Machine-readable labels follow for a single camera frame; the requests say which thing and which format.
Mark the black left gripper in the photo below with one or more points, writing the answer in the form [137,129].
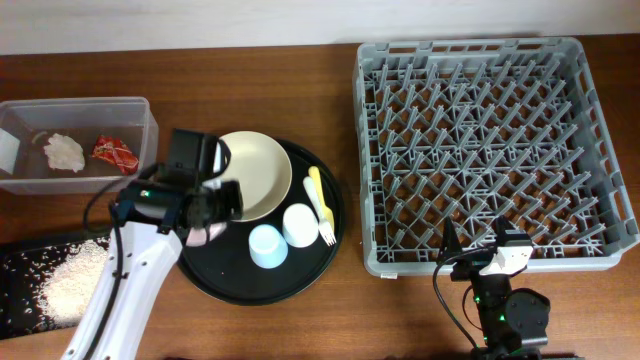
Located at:
[233,199]

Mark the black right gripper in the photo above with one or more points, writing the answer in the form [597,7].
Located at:
[469,266]

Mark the pink bowl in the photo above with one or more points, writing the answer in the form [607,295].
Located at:
[201,236]

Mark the light blue plastic cup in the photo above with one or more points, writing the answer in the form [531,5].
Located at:
[268,249]

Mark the white plastic cup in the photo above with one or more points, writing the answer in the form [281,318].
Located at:
[300,226]

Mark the red candy wrapper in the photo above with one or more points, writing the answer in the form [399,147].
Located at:
[115,152]

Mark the white tissue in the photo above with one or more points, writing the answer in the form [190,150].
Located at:
[64,153]

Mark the pile of rice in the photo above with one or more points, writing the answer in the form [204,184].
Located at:
[68,287]

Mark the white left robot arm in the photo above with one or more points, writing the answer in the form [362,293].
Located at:
[166,207]

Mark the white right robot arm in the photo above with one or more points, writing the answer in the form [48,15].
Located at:
[513,322]

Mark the grey dishwasher rack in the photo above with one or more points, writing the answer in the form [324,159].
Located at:
[465,131]

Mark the clear plastic waste bin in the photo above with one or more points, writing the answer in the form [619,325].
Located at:
[33,122]

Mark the beige round plate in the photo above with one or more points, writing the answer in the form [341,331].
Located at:
[263,169]

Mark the black round tray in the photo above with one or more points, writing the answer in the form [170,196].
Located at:
[224,269]

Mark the yellow plastic fork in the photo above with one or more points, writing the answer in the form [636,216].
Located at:
[315,175]

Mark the white plastic fork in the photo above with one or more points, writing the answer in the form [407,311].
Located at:
[324,226]

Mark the black rectangular food tray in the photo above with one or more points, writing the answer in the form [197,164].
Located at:
[23,268]

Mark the white label in bin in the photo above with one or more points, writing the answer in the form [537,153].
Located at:
[9,146]

